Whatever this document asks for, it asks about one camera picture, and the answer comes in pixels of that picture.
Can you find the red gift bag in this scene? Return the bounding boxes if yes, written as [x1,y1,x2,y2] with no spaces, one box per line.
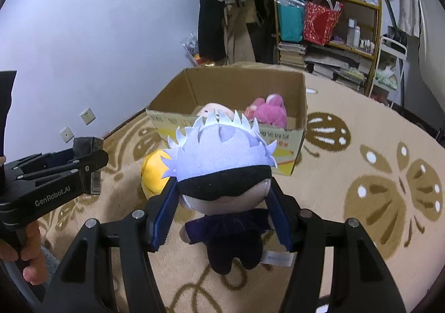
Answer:
[302,0,343,46]

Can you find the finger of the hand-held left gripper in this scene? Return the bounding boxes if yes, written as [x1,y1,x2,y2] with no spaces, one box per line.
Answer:
[14,150,109,195]
[7,137,105,168]

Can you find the stack of books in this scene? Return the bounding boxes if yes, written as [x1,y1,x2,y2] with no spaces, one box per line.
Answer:
[277,41,308,68]

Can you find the clear bag of yellow toys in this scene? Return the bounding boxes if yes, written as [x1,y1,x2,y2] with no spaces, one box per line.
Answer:
[181,33,216,68]

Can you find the beige patterned rug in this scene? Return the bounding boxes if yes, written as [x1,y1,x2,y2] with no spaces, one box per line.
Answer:
[42,63,445,313]

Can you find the person's left hand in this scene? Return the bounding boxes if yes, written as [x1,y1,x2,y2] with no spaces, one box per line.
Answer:
[0,221,46,286]

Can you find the white-haired blindfolded plush doll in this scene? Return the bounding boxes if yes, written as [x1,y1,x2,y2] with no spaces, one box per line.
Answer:
[162,110,296,275]

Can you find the pink swirl roll plush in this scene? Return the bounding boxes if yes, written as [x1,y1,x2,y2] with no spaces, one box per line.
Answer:
[195,102,233,119]

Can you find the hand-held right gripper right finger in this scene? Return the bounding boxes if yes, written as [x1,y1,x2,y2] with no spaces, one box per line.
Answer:
[266,177,407,313]

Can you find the person's grey fleece pants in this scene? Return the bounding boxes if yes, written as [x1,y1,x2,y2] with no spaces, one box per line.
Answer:
[40,245,65,267]

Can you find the white metal cart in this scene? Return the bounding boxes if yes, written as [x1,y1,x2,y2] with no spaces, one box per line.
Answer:
[370,35,408,107]

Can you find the teal bag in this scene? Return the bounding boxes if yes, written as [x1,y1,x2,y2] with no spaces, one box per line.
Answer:
[276,0,306,43]

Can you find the black coat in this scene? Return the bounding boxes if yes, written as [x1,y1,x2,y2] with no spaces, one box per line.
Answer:
[196,0,226,60]

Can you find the yellow plush toy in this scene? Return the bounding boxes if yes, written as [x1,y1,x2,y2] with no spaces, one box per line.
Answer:
[141,150,174,200]

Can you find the wooden shelf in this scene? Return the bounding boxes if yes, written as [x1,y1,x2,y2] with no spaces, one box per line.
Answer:
[273,0,383,95]

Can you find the black hanging garment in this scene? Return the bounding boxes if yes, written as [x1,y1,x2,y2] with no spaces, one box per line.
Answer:
[243,0,279,63]

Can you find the pile of magazines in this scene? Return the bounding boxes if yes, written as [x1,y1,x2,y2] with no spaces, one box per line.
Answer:
[304,45,369,91]

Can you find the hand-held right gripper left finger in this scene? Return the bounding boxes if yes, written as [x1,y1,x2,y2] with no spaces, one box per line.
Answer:
[42,179,181,313]

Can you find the beige coat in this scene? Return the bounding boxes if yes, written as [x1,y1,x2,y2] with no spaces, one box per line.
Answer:
[222,0,259,65]

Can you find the pink bunny plush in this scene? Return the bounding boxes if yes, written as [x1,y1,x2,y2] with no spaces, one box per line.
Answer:
[244,93,288,129]

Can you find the cardboard box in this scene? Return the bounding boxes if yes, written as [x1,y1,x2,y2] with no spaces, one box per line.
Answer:
[146,67,308,176]

